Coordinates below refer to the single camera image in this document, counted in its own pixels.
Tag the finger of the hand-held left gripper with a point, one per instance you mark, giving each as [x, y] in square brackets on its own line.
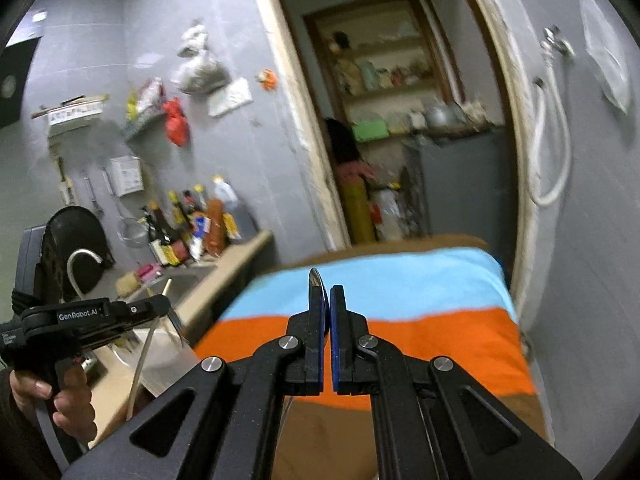
[147, 307]
[117, 335]

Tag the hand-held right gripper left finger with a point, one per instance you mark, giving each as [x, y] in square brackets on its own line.
[312, 350]

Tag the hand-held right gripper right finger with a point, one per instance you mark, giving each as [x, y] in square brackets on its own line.
[336, 345]

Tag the wooden chopstick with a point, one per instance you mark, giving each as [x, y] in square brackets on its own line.
[142, 365]

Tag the white plastic utensil holder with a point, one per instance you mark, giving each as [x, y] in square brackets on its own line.
[165, 355]

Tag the person's left hand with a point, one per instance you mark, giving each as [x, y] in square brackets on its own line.
[80, 410]

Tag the yellow sponge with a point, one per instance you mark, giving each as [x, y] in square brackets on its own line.
[127, 284]

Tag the pink scrubber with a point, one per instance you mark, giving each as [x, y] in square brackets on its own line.
[150, 271]

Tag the curved steel sink faucet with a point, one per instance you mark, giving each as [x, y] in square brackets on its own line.
[72, 265]

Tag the stainless steel sink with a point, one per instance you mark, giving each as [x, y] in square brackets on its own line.
[192, 275]

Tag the dark pump sauce bottle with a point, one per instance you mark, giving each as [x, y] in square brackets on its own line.
[155, 245]

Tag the dark yellow-label sauce bottle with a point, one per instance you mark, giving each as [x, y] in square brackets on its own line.
[170, 240]

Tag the blue white packet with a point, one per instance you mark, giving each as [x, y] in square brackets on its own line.
[197, 240]

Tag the black wok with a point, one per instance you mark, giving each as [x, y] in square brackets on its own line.
[80, 230]

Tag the red orange seasoning packet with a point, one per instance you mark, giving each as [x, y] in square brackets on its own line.
[216, 227]

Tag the striped blue orange brown blanket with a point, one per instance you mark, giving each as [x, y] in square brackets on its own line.
[425, 280]

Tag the dark red-cap sauce bottle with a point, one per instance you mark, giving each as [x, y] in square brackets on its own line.
[189, 205]

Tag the small clear bottle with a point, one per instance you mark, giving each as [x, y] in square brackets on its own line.
[200, 199]

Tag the hanging metal kitchen tool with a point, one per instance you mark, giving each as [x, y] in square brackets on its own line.
[92, 195]

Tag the yellow gas bottle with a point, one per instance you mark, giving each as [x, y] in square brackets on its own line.
[360, 212]

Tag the red plastic bag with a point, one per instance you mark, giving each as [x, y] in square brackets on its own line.
[176, 122]

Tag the grey cabinet with pot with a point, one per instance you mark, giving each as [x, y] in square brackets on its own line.
[460, 185]

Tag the yellow green snack packet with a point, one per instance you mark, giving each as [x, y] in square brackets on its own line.
[132, 105]

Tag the red snack packet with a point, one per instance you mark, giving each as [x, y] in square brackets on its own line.
[151, 94]

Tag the green box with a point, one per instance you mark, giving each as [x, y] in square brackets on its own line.
[370, 131]

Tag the clear hanging plastic bag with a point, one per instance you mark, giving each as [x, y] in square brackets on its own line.
[200, 72]

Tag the black range hood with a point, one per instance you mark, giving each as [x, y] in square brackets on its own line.
[15, 75]

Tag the metal pot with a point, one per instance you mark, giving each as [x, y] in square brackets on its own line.
[441, 116]

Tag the wooden shelf unit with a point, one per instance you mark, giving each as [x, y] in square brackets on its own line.
[320, 60]

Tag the white mesh bag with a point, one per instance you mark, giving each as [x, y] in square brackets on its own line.
[605, 50]

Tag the white wall box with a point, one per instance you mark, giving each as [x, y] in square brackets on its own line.
[126, 176]

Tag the grey wall shelf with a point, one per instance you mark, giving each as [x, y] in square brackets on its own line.
[145, 127]

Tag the white wall basket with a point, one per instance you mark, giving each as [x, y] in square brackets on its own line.
[75, 115]

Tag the white wall switch panel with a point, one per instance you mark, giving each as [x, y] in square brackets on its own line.
[230, 97]

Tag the worn white door frame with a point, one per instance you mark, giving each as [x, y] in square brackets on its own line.
[295, 110]

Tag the orange wall plug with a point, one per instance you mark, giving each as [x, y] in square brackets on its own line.
[266, 79]

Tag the metal wall tap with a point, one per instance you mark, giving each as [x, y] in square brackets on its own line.
[557, 42]

